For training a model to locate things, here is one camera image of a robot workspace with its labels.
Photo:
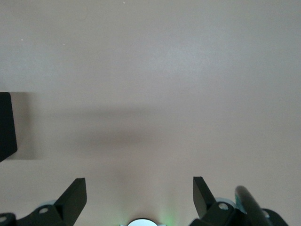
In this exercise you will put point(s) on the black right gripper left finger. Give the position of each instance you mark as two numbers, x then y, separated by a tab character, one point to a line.
70	200

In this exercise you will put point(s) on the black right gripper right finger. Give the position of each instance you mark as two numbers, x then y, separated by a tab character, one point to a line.
204	200

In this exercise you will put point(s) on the black plastic box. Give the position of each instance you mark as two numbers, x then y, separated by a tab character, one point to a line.
7	127

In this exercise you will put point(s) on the brown table cloth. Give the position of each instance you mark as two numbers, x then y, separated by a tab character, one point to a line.
164	70

